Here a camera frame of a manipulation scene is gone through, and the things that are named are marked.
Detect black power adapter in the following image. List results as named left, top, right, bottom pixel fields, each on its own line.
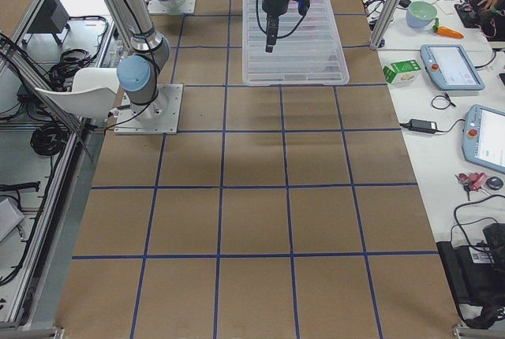
left=408, top=118, right=438, bottom=134

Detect keys with red fob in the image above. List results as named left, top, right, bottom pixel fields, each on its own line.
left=455, top=173, right=488, bottom=200

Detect toy carrot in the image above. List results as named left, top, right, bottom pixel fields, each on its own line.
left=432, top=17, right=464, bottom=39

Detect clear plastic box lid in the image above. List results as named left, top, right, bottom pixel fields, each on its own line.
left=242, top=0, right=350, bottom=86

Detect aluminium frame post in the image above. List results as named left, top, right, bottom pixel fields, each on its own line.
left=369, top=0, right=400, bottom=50

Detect teach pendant tablet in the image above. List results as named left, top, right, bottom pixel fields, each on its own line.
left=420, top=44, right=485, bottom=91
left=462, top=105, right=505, bottom=173

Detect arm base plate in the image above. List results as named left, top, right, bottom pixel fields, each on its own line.
left=146, top=0, right=198, bottom=16
left=113, top=84, right=183, bottom=135

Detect white chair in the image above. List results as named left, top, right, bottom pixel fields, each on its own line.
left=36, top=68, right=119, bottom=119

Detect black device with cables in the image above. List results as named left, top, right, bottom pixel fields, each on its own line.
left=436, top=223, right=504, bottom=330

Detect green white carton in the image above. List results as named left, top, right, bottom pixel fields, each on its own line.
left=383, top=59, right=421, bottom=84

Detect green blue bowl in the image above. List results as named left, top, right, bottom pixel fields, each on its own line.
left=406, top=1, right=438, bottom=28

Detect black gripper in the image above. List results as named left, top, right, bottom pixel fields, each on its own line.
left=262, top=0, right=290, bottom=53

